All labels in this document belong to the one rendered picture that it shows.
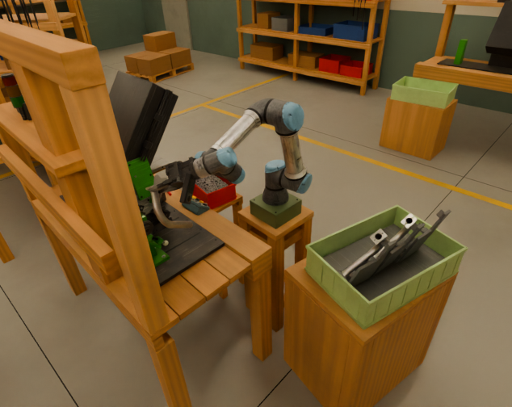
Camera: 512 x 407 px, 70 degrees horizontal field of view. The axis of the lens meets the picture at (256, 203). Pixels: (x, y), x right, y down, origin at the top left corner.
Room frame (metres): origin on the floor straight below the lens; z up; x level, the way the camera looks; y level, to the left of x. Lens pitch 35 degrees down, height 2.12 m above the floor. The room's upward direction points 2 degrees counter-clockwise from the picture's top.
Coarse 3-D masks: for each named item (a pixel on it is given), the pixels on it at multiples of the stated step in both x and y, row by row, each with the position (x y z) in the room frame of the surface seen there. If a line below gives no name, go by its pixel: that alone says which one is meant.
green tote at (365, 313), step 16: (400, 208) 1.57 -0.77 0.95; (352, 224) 1.44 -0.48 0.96; (368, 224) 1.49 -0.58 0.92; (384, 224) 1.55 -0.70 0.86; (400, 224) 1.55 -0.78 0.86; (320, 240) 1.33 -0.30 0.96; (336, 240) 1.38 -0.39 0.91; (352, 240) 1.44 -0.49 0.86; (432, 240) 1.38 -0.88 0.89; (448, 240) 1.31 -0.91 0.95; (320, 256) 1.22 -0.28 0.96; (448, 256) 1.19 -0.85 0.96; (320, 272) 1.21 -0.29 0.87; (336, 272) 1.12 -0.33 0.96; (432, 272) 1.13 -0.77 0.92; (448, 272) 1.20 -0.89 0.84; (336, 288) 1.11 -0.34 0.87; (352, 288) 1.02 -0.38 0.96; (400, 288) 1.02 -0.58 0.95; (416, 288) 1.09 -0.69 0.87; (352, 304) 1.02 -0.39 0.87; (368, 304) 0.94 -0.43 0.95; (384, 304) 0.99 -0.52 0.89; (400, 304) 1.05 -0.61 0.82; (368, 320) 0.95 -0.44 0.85
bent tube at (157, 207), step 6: (150, 186) 1.21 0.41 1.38; (150, 192) 1.21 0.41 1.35; (156, 192) 1.20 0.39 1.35; (156, 198) 1.19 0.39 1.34; (156, 204) 1.17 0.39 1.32; (156, 210) 1.15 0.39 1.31; (162, 216) 1.15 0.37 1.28; (162, 222) 1.14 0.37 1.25; (168, 222) 1.15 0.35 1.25; (174, 222) 1.19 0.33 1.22; (180, 222) 1.22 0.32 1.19; (186, 222) 1.25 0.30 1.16; (174, 228) 1.18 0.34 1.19; (180, 228) 1.22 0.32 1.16; (186, 228) 1.25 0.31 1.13
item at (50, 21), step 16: (48, 0) 3.85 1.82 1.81; (0, 16) 3.84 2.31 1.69; (16, 16) 4.17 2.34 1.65; (32, 16) 4.12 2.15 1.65; (48, 16) 3.86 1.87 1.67; (64, 16) 4.03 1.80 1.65; (80, 16) 4.35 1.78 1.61; (80, 32) 4.28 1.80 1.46; (0, 64) 4.23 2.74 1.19; (0, 80) 3.87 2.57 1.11; (32, 160) 3.87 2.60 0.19
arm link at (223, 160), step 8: (216, 152) 1.19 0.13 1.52; (224, 152) 1.18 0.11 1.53; (232, 152) 1.20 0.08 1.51; (208, 160) 1.18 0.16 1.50; (216, 160) 1.17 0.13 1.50; (224, 160) 1.17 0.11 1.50; (232, 160) 1.17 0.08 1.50; (208, 168) 1.17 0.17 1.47; (216, 168) 1.17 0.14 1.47; (224, 168) 1.17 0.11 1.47; (232, 168) 1.20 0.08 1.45
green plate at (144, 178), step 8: (136, 160) 1.65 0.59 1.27; (128, 168) 1.61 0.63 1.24; (136, 168) 1.64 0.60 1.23; (144, 168) 1.66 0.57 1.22; (136, 176) 1.62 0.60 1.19; (144, 176) 1.64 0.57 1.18; (152, 176) 1.67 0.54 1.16; (136, 184) 1.60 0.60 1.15; (144, 184) 1.62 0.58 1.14; (152, 184) 1.65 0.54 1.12; (136, 192) 1.59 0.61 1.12; (144, 192) 1.61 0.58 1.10
